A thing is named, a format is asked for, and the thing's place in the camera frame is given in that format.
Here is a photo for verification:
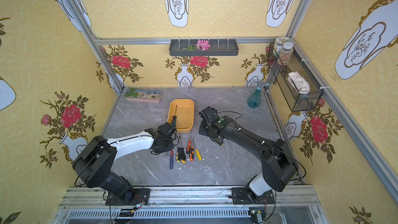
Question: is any red blue handle screwdriver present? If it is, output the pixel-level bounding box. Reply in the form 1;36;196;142
170;150;174;170

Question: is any green black handle screwdriver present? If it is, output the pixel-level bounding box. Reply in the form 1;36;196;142
172;105;178;128

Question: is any black yellow screwdriver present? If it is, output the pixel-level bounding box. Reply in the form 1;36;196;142
176;147;181;162
178;136;186;163

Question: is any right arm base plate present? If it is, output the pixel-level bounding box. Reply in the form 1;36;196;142
229;188;275;205

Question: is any orange black grip screwdriver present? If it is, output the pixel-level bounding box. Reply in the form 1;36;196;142
188;141;194;161

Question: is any pink tray with stones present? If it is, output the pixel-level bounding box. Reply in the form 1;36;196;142
124;88;162;103

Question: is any white cloth bundle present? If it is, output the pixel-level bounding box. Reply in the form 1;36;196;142
288;72;310;94

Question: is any black wire basket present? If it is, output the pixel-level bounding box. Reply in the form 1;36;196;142
268;44;323;112

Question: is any yellow plastic storage box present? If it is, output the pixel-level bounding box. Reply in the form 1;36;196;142
167;99;195;133

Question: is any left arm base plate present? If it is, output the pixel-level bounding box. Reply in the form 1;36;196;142
105;188;150;206

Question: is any aluminium front rail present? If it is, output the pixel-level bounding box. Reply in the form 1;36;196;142
52;185;328;224

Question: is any teal spray bottle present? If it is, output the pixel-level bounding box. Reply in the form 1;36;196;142
247;82;269;108

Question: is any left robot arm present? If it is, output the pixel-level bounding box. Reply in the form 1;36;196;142
73;122;177;205

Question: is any grey wall shelf tray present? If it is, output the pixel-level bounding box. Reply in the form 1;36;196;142
169;38;239;57

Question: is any orange handle screwdriver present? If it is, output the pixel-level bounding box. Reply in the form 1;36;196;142
186;132;192;154

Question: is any pink artificial flower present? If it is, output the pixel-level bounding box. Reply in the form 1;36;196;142
195;39;211;50

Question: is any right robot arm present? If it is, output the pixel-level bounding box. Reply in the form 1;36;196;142
199;106;299;196

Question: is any spice jar front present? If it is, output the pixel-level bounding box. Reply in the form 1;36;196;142
277;41;294;65

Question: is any yellow handle screwdriver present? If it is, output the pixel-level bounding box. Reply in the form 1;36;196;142
192;139;203;161

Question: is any white lid jar back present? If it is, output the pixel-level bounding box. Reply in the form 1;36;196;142
273;37;292;56

